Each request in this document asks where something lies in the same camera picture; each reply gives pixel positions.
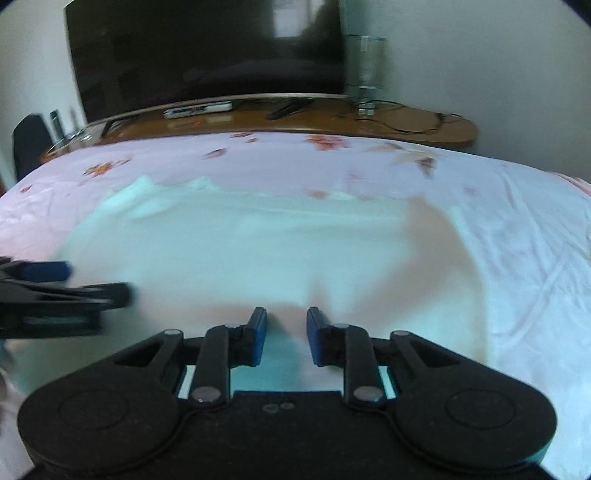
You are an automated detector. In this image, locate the white knit sweater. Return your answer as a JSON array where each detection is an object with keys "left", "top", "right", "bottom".
[{"left": 9, "top": 180, "right": 487, "bottom": 394}]

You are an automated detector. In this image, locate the black jacket on chair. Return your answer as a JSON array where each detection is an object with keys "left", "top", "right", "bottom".
[{"left": 12, "top": 114, "right": 53, "bottom": 181}]

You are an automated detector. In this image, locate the floral pink bed sheet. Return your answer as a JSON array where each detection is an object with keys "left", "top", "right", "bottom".
[{"left": 1, "top": 133, "right": 590, "bottom": 479}]

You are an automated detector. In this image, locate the wooden tv console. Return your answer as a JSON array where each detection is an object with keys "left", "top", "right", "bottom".
[{"left": 40, "top": 97, "right": 479, "bottom": 163}]

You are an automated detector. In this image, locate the large curved black television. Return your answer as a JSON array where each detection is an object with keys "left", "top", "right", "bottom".
[{"left": 65, "top": 0, "right": 346, "bottom": 122}]

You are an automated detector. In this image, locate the silver set-top box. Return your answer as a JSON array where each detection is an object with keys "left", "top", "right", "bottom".
[{"left": 163, "top": 101, "right": 233, "bottom": 119}]

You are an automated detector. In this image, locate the black remote control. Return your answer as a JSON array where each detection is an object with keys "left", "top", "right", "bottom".
[{"left": 266, "top": 98, "right": 315, "bottom": 121}]

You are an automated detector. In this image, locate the black power cable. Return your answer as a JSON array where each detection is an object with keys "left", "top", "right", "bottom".
[{"left": 337, "top": 98, "right": 465, "bottom": 136}]

